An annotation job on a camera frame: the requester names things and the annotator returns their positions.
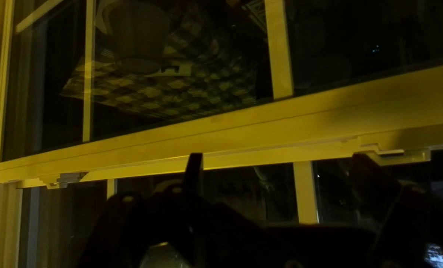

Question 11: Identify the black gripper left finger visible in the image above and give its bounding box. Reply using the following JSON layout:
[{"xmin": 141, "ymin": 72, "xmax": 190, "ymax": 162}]
[{"xmin": 181, "ymin": 152, "xmax": 205, "ymax": 195}]

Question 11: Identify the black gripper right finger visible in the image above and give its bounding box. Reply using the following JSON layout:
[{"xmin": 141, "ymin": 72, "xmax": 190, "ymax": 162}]
[{"xmin": 347, "ymin": 152, "xmax": 396, "ymax": 226}]

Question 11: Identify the white window latch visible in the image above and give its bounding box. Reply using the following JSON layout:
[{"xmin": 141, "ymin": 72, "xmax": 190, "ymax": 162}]
[
  {"xmin": 43, "ymin": 170, "xmax": 89, "ymax": 191},
  {"xmin": 358, "ymin": 143, "xmax": 434, "ymax": 168}
]

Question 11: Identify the white window sash behind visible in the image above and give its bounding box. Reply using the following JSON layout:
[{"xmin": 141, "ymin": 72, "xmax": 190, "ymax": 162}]
[{"xmin": 104, "ymin": 159, "xmax": 322, "ymax": 226}]

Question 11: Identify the white window sash with latches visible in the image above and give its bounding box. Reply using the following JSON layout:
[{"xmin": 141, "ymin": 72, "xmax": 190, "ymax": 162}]
[{"xmin": 0, "ymin": 0, "xmax": 443, "ymax": 191}]

